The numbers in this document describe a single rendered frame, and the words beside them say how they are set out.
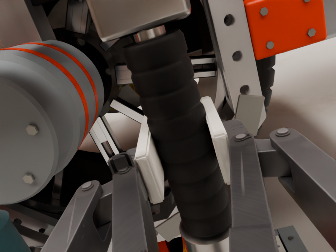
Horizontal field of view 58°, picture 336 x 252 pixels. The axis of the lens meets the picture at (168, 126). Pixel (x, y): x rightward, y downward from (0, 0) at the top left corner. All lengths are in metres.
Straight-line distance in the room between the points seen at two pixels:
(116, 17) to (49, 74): 0.16
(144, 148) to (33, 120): 0.13
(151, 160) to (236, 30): 0.26
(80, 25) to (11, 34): 0.12
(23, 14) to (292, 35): 0.32
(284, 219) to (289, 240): 0.21
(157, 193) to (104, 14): 0.10
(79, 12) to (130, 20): 0.34
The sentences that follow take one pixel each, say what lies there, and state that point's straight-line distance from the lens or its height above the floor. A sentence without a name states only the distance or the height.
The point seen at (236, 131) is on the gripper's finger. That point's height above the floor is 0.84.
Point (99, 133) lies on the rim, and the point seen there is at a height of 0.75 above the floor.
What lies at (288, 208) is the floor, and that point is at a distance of 1.42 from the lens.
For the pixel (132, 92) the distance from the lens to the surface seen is 0.81.
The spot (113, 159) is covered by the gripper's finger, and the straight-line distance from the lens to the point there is 0.15.
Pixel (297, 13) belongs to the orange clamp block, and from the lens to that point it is 0.41.
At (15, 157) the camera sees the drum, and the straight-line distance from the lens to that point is 0.30.
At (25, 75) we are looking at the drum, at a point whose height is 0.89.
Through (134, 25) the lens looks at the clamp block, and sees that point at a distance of 0.16.
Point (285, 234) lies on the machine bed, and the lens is 1.20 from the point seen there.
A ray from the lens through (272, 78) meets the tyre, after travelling 0.51.
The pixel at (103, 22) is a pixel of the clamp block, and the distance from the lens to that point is 0.16.
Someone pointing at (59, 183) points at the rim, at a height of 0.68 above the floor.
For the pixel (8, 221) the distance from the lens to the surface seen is 0.44.
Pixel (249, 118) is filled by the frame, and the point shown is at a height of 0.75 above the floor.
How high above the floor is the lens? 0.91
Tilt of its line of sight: 20 degrees down
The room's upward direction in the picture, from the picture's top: 18 degrees counter-clockwise
